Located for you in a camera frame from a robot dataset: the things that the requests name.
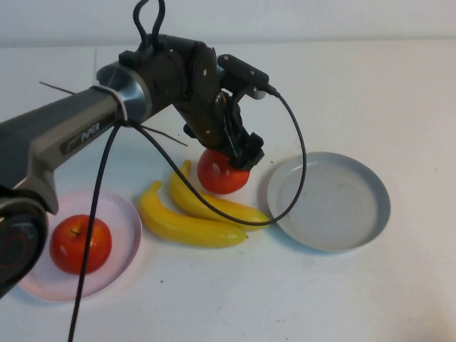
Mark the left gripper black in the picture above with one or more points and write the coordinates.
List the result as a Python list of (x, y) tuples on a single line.
[(208, 114)]

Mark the red apple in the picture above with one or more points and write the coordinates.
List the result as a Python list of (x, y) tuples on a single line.
[(64, 249), (217, 174)]

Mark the yellow banana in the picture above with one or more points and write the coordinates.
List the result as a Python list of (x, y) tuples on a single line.
[(178, 228), (231, 208)]

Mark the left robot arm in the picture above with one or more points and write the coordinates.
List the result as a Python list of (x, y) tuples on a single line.
[(71, 121)]

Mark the grey-blue round plate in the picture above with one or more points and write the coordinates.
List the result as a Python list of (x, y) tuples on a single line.
[(338, 206)]

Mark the pink round plate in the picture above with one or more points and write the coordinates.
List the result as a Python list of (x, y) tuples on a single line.
[(117, 221)]

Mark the black zip tie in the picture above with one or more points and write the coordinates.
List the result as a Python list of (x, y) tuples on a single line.
[(167, 138), (57, 88)]

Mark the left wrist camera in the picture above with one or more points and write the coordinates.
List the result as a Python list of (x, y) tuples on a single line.
[(242, 71)]

